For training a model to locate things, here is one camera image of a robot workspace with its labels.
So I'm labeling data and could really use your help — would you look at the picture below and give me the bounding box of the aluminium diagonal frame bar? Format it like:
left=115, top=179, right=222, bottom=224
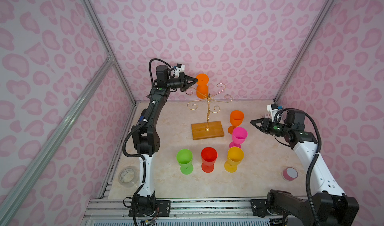
left=1, top=59, right=114, bottom=226

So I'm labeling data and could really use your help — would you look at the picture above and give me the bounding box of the green plastic wine glass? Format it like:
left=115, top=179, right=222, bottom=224
left=177, top=149, right=194, bottom=175

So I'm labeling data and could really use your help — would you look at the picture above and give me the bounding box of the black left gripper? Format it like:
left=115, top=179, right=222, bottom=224
left=165, top=74, right=198, bottom=93

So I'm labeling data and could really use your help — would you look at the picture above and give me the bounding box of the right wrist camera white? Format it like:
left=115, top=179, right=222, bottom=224
left=267, top=103, right=284, bottom=122

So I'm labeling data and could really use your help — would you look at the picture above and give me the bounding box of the yellow plastic wine glass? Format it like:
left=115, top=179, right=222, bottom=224
left=224, top=147, right=244, bottom=173

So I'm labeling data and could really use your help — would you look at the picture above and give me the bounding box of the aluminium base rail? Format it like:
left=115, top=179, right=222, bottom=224
left=80, top=180, right=328, bottom=226

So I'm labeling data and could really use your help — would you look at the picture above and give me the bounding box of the red plastic wine glass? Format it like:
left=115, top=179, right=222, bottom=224
left=201, top=147, right=218, bottom=173

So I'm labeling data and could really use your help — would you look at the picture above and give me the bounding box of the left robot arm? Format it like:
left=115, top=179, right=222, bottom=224
left=122, top=58, right=198, bottom=219

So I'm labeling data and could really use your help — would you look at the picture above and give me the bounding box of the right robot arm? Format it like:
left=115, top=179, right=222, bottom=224
left=250, top=108, right=360, bottom=226

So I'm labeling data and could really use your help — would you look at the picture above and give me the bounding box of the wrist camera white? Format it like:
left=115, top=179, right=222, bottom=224
left=267, top=103, right=284, bottom=122
left=172, top=63, right=186, bottom=77

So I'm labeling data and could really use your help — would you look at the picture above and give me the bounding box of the pink plastic wine glass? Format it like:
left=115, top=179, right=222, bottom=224
left=229, top=127, right=248, bottom=149

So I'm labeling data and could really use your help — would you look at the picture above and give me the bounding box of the clear tape roll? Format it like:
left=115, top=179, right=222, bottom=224
left=118, top=166, right=140, bottom=188

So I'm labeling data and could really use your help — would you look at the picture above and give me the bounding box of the orange wine glass front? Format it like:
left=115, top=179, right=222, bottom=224
left=228, top=110, right=245, bottom=135

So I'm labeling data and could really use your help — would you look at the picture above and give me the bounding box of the aluminium frame corner post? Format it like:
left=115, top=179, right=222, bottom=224
left=80, top=0, right=137, bottom=105
left=274, top=0, right=338, bottom=103

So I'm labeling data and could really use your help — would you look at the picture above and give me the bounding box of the pink tape roll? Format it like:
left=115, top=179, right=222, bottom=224
left=282, top=167, right=299, bottom=182

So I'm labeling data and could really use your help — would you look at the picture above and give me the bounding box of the wooden rack base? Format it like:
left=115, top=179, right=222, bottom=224
left=191, top=121, right=225, bottom=140

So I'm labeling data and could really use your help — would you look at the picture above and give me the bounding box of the orange wine glass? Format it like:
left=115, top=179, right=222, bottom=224
left=228, top=110, right=245, bottom=135
left=196, top=73, right=210, bottom=99

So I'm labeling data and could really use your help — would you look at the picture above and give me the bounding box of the aluminium frame corner post left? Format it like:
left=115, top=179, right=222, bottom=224
left=80, top=0, right=137, bottom=105

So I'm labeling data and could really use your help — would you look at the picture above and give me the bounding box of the gold wire glass rack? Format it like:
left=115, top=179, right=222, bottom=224
left=187, top=83, right=233, bottom=123

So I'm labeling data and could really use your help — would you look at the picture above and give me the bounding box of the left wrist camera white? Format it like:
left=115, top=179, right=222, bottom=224
left=172, top=63, right=186, bottom=77

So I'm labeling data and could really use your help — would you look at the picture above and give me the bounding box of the aluminium frame corner post right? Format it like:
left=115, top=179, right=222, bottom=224
left=274, top=0, right=338, bottom=103

